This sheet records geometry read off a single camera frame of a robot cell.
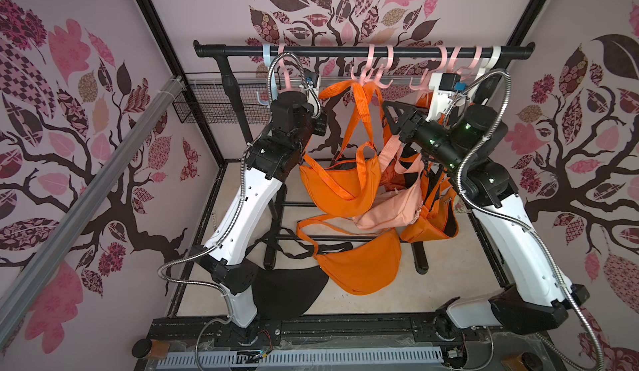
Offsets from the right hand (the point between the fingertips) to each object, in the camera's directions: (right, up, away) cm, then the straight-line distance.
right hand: (391, 100), depth 52 cm
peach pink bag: (+6, -23, +14) cm, 28 cm away
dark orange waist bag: (+6, -17, +20) cm, 27 cm away
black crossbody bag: (-28, -56, +31) cm, 69 cm away
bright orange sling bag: (+25, -31, +33) cm, 51 cm away
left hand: (-17, +3, +13) cm, 22 cm away
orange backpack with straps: (-7, -20, +23) cm, 31 cm away
